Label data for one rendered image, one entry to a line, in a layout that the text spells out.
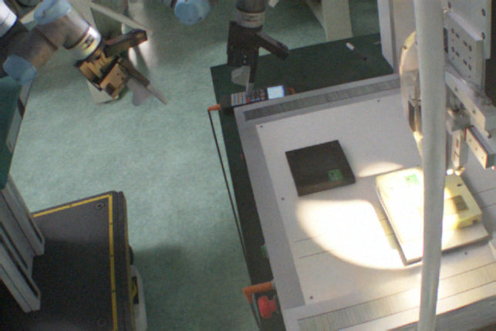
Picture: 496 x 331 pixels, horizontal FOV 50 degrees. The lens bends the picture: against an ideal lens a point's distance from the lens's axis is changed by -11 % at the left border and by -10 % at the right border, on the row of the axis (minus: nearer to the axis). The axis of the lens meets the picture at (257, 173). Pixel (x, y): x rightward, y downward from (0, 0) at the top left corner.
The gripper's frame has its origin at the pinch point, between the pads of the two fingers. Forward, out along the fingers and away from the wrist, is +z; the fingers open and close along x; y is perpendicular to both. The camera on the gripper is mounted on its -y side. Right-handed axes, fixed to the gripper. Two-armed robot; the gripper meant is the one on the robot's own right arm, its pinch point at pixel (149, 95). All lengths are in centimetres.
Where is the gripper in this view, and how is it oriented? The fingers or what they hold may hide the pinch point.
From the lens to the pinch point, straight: 136.0
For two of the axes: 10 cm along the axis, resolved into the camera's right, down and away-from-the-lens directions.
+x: 6.6, 3.4, -6.7
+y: -5.7, 8.0, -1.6
